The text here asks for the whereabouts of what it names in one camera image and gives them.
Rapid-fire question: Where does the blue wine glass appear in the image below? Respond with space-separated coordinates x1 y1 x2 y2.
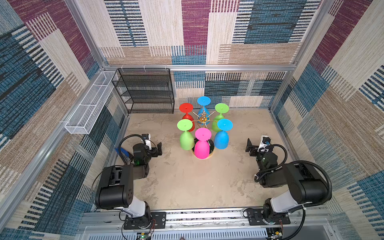
214 119 233 150
197 96 211 116

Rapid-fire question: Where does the green wine glass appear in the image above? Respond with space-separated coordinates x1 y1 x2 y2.
177 119 195 151
212 103 230 133

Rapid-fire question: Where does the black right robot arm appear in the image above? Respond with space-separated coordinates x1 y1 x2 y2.
246 136 332 225

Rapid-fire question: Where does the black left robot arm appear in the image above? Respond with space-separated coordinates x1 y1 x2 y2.
94 134 163 231

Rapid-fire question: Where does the pink wine glass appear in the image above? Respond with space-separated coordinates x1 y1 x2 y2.
194 128 212 160

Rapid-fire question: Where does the red wine glass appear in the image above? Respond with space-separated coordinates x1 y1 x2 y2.
179 103 195 132

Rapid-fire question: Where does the gold wine glass rack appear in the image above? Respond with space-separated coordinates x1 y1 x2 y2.
193 113 215 158

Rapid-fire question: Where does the black mesh shelf rack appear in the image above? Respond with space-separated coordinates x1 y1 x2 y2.
112 68 175 114

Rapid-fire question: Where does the blue stapler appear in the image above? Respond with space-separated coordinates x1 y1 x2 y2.
115 147 131 159

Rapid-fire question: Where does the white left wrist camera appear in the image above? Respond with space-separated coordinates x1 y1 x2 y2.
142 134 152 150

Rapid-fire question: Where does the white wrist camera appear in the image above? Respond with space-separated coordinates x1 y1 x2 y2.
142 134 152 150
259 135 271 150

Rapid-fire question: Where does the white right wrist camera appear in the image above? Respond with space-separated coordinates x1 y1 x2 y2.
259 135 271 150

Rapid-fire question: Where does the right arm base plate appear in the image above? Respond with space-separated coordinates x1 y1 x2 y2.
243 208 291 226

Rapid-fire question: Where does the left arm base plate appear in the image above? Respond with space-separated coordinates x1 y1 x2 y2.
123 212 167 230

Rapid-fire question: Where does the white wire mesh basket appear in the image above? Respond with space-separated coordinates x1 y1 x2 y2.
65 71 115 135

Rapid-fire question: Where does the aluminium front rail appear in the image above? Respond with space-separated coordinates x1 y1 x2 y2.
75 207 342 240

